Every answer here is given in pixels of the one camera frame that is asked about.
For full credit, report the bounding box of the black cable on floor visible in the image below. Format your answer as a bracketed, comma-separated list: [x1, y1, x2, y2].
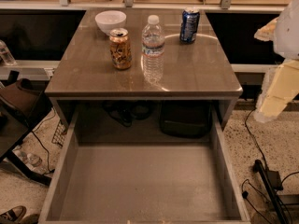
[243, 109, 269, 170]

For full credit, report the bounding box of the plastic bottle on floor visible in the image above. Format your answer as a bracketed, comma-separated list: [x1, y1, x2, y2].
[14, 149, 47, 175]

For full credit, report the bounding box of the white bowl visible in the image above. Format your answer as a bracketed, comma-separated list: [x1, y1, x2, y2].
[95, 10, 126, 35]

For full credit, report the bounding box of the dark chair at left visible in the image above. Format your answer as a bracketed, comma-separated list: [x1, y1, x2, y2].
[0, 70, 52, 186]

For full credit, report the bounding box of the plastic bottle on left shelf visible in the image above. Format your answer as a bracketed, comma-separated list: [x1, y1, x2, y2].
[0, 40, 17, 65]

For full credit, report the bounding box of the open grey top drawer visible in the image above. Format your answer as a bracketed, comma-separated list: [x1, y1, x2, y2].
[39, 108, 250, 224]

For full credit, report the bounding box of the gold soda can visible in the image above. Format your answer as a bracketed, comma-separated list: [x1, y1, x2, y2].
[109, 28, 132, 70]

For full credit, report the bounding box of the black stand base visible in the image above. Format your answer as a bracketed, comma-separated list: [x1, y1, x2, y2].
[253, 160, 299, 224]

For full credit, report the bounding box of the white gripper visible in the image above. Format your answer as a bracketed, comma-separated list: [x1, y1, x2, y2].
[253, 0, 299, 123]

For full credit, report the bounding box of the blue pepsi can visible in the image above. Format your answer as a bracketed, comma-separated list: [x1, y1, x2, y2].
[180, 7, 200, 43]

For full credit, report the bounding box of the shoe on floor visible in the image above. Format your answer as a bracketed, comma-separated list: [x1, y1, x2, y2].
[0, 205, 27, 224]

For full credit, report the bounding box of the clear plastic water bottle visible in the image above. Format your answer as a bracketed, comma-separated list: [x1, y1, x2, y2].
[142, 15, 165, 83]

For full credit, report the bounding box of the grey cabinet with glossy top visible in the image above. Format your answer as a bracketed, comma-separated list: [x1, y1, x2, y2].
[46, 8, 242, 122]

